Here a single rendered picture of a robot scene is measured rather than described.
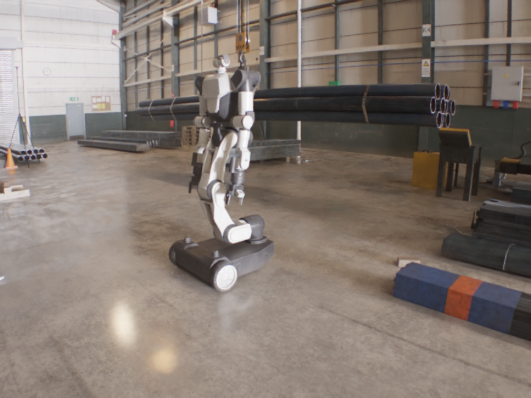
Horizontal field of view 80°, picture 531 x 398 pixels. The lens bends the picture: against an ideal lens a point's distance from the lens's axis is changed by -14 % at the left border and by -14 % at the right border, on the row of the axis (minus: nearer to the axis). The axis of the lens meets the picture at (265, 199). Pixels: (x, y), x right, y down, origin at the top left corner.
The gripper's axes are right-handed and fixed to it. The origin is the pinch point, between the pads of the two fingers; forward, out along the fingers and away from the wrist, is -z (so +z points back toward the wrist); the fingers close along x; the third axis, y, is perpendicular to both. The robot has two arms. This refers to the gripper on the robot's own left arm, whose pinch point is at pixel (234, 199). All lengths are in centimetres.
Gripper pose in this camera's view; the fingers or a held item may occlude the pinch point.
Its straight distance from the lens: 231.1
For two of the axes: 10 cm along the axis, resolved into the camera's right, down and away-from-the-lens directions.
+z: 1.4, -9.9, -0.9
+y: 6.8, 1.6, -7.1
